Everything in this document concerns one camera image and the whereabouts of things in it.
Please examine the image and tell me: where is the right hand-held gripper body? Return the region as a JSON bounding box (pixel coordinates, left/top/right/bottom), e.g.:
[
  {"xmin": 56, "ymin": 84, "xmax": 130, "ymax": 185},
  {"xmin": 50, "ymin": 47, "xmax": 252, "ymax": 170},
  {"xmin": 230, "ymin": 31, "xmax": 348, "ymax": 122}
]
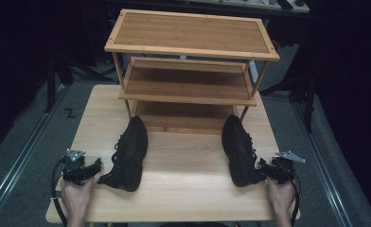
[{"xmin": 271, "ymin": 150, "xmax": 307, "ymax": 185}]

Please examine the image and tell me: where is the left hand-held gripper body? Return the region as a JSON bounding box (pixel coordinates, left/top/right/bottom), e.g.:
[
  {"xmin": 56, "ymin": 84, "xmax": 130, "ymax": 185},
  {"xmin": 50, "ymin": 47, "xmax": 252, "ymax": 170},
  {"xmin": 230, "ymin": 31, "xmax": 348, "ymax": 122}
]
[{"xmin": 62, "ymin": 148, "xmax": 87, "ymax": 186}]

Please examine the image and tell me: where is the black knit sneaker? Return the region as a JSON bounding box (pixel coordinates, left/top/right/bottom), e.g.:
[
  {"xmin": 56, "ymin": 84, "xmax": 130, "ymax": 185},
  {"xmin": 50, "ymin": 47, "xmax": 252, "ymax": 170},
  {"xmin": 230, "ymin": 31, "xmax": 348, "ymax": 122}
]
[
  {"xmin": 97, "ymin": 115, "xmax": 150, "ymax": 193},
  {"xmin": 221, "ymin": 113, "xmax": 267, "ymax": 188}
]

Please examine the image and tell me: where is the wooden three-tier shoe rack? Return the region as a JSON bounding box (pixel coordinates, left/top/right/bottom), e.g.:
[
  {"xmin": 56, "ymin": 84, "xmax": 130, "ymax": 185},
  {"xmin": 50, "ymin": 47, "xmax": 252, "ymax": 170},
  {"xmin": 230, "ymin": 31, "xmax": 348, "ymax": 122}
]
[{"xmin": 103, "ymin": 9, "xmax": 281, "ymax": 136}]

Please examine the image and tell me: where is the person's right hand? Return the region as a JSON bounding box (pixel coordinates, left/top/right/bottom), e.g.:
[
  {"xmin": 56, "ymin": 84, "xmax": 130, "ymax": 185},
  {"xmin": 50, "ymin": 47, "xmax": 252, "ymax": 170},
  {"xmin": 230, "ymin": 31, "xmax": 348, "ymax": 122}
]
[{"xmin": 266, "ymin": 175, "xmax": 296, "ymax": 217}]

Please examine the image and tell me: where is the person's left hand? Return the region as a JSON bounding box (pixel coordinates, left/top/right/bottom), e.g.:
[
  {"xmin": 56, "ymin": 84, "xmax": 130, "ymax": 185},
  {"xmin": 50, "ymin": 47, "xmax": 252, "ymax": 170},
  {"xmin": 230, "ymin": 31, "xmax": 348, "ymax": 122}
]
[{"xmin": 60, "ymin": 176, "xmax": 95, "ymax": 219}]

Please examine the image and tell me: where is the black metal stand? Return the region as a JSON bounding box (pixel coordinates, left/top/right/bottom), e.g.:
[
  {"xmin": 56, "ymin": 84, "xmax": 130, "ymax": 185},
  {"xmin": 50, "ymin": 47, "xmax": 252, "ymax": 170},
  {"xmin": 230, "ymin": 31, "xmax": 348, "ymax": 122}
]
[
  {"xmin": 259, "ymin": 44, "xmax": 319, "ymax": 133},
  {"xmin": 44, "ymin": 44, "xmax": 76, "ymax": 114}
]

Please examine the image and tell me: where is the background table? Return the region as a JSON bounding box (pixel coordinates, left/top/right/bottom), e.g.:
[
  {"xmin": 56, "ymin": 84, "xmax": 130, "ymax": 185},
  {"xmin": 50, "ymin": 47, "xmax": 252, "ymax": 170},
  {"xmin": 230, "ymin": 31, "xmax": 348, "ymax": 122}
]
[{"xmin": 186, "ymin": 0, "xmax": 310, "ymax": 14}]

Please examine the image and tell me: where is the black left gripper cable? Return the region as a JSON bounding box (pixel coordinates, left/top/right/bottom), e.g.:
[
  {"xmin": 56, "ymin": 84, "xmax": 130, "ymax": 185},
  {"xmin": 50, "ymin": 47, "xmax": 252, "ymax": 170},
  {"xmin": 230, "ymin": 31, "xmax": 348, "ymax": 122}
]
[{"xmin": 50, "ymin": 158, "xmax": 68, "ymax": 227}]

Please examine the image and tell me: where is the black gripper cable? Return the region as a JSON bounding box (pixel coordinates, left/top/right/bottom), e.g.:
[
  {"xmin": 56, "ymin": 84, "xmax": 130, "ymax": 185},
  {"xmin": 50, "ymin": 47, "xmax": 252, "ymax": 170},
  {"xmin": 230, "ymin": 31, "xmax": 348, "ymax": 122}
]
[
  {"xmin": 50, "ymin": 158, "xmax": 68, "ymax": 227},
  {"xmin": 289, "ymin": 173, "xmax": 302, "ymax": 227}
]

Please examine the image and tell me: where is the metal floor rail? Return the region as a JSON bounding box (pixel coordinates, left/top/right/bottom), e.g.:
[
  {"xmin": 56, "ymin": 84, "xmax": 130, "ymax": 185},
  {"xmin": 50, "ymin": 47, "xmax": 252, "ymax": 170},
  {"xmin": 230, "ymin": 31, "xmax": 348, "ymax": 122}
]
[
  {"xmin": 0, "ymin": 84, "xmax": 71, "ymax": 221},
  {"xmin": 291, "ymin": 102, "xmax": 353, "ymax": 227}
]

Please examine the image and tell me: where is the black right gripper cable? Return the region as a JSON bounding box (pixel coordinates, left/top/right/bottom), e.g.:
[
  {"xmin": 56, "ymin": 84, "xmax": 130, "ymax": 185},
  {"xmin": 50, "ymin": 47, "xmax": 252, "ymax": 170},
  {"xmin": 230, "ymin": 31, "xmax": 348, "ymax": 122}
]
[{"xmin": 289, "ymin": 173, "xmax": 302, "ymax": 227}]

